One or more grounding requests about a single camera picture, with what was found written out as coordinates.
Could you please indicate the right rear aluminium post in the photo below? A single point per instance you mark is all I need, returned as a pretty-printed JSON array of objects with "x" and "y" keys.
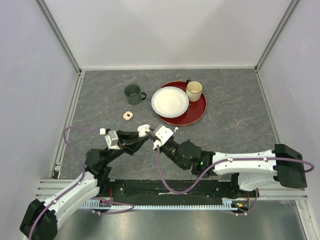
[{"x": 293, "y": 4}]

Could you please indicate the pink earbud case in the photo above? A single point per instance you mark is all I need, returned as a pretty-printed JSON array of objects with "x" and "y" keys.
[{"x": 128, "y": 115}]

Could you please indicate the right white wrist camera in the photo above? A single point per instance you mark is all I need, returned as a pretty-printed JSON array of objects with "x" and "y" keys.
[{"x": 162, "y": 135}]

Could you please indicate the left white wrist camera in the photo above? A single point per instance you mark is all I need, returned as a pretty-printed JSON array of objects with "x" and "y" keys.
[{"x": 111, "y": 138}]

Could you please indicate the aluminium post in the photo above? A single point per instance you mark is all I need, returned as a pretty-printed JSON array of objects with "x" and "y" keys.
[
  {"x": 293, "y": 4},
  {"x": 58, "y": 34}
]

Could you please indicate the white earbud case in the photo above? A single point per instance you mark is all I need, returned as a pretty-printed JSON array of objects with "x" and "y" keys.
[{"x": 143, "y": 130}]

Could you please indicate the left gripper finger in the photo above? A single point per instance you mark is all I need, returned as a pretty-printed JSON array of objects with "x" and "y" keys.
[
  {"x": 128, "y": 136},
  {"x": 139, "y": 144}
]

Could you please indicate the slotted cable duct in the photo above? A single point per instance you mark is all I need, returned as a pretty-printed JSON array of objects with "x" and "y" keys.
[{"x": 95, "y": 204}]

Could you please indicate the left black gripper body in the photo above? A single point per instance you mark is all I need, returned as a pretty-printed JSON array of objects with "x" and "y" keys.
[{"x": 122, "y": 146}]

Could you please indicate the front aluminium frame rail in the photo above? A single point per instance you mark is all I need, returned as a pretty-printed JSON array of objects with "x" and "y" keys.
[{"x": 49, "y": 187}]

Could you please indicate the white plate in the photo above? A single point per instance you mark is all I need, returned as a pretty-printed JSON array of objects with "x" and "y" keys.
[{"x": 170, "y": 102}]

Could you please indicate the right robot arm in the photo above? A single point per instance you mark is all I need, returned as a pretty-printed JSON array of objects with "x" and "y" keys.
[{"x": 282, "y": 164}]

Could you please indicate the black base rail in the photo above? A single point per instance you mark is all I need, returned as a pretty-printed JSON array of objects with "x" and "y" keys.
[{"x": 154, "y": 192}]

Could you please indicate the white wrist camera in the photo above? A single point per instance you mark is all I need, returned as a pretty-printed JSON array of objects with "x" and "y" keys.
[
  {"x": 162, "y": 135},
  {"x": 111, "y": 138}
]

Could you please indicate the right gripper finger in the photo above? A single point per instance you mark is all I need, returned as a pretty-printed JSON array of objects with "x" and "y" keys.
[
  {"x": 152, "y": 145},
  {"x": 151, "y": 134}
]

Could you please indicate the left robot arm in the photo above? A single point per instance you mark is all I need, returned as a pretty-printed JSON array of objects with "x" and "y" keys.
[{"x": 43, "y": 219}]

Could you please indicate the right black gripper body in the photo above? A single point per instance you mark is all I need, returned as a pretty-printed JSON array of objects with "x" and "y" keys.
[{"x": 170, "y": 150}]

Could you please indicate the beige cup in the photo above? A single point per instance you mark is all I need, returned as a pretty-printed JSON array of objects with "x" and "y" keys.
[{"x": 193, "y": 90}]

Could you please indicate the dark green mug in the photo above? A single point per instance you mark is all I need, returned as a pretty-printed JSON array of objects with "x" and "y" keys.
[{"x": 134, "y": 95}]

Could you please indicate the left rear aluminium post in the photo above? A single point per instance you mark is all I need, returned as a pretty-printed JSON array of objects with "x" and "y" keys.
[{"x": 58, "y": 34}]

